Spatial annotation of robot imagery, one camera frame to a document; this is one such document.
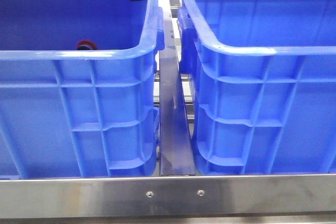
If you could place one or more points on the red button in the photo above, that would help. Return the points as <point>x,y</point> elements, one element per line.
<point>86,45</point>

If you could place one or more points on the blue crate front right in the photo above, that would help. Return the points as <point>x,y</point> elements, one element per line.
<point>262,77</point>

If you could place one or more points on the blue crate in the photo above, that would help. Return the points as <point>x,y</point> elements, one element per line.
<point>262,77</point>
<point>68,113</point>

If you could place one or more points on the blue crate front left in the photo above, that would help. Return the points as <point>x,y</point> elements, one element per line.
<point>68,113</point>

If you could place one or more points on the steel front rail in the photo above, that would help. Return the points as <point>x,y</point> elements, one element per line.
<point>167,196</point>

